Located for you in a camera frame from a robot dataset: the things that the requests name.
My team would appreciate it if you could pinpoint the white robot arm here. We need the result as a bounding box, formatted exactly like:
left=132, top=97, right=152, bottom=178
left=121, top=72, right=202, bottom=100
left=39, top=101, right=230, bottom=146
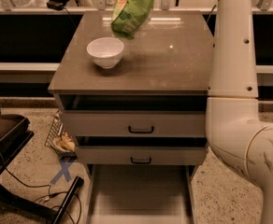
left=206, top=0, right=273, bottom=224

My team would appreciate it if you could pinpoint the bottom drawer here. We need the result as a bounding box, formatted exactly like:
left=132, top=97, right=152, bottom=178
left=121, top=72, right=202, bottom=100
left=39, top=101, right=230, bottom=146
left=86, top=165, right=196, bottom=224

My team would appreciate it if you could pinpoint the middle drawer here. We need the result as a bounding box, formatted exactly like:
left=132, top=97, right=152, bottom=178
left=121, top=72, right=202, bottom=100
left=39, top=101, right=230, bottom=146
left=76, top=137, right=208, bottom=165

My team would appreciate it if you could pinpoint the grey drawer cabinet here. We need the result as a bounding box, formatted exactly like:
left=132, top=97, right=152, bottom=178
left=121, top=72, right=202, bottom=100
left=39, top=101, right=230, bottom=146
left=49, top=11, right=212, bottom=224

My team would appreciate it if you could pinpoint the white ceramic bowl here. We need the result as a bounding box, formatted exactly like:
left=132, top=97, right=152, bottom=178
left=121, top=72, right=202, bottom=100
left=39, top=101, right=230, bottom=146
left=86, top=37, right=124, bottom=69

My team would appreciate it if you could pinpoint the black floor cable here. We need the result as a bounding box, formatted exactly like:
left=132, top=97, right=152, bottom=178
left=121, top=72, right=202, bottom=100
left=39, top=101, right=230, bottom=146
left=0, top=159, right=82, bottom=224

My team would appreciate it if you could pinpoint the wire basket with items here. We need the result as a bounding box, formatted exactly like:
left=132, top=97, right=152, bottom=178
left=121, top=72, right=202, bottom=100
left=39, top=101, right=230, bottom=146
left=45, top=112, right=76, bottom=157

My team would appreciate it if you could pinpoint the black power adapter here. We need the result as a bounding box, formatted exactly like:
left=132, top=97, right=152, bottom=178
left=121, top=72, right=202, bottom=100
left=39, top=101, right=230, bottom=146
left=47, top=1, right=64, bottom=10

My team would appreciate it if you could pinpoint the blue tape cross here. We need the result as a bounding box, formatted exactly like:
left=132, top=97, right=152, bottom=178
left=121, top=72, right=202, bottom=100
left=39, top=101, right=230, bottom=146
left=50, top=157, right=76, bottom=185

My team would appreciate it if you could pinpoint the green rice chip bag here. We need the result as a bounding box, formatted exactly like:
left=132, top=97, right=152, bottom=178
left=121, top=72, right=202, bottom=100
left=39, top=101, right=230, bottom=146
left=110, top=0, right=154, bottom=39

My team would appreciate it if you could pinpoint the drawer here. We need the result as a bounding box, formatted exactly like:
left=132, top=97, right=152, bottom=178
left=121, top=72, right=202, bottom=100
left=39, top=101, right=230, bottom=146
left=60, top=95, right=207, bottom=137
left=86, top=165, right=196, bottom=224
left=76, top=137, right=208, bottom=165

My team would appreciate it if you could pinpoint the top drawer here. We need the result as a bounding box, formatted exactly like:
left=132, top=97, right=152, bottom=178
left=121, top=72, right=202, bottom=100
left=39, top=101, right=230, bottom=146
left=60, top=95, right=207, bottom=137

